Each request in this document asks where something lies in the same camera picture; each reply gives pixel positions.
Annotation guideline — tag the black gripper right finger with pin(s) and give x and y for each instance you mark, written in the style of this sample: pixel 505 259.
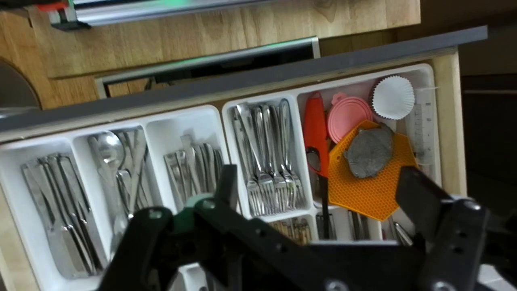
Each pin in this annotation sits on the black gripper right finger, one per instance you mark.
pixel 453 243

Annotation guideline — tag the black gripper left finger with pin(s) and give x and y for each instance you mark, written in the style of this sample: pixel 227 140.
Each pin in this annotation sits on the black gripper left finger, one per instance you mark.
pixel 146 243

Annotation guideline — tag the wooden kitchen drawer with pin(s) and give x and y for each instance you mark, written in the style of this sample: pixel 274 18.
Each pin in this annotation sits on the wooden kitchen drawer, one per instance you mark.
pixel 450 135

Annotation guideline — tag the grey round mat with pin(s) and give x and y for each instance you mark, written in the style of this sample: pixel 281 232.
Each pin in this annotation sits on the grey round mat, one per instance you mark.
pixel 369 154

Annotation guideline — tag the grey drawer front panel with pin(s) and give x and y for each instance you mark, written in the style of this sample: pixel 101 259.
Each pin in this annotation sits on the grey drawer front panel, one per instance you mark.
pixel 324 62

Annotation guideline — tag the silver metal spoon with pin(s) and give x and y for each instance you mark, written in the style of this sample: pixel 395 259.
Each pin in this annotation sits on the silver metal spoon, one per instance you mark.
pixel 179 178

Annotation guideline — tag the silver table knife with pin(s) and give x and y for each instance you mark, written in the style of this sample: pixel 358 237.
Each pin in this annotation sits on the silver table knife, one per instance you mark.
pixel 54 216
pixel 79 211

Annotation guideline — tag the large silver spoon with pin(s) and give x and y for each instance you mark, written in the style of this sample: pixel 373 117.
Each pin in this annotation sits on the large silver spoon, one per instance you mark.
pixel 106 148

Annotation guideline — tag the white cutlery tray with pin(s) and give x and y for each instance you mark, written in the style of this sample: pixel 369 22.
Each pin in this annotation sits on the white cutlery tray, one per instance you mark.
pixel 188 127

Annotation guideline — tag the silver metal fork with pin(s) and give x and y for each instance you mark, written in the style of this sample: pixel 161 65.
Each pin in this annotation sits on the silver metal fork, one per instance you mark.
pixel 253 178
pixel 269 183
pixel 289 180

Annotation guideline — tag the white paper baking cup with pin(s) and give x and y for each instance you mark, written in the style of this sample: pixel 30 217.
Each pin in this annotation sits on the white paper baking cup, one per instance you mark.
pixel 394 98

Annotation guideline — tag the pink round silicone lid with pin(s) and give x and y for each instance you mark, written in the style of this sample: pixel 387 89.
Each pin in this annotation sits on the pink round silicone lid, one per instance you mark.
pixel 347 115

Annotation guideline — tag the silver metal rail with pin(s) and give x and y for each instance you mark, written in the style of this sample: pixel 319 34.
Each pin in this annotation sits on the silver metal rail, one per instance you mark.
pixel 163 10

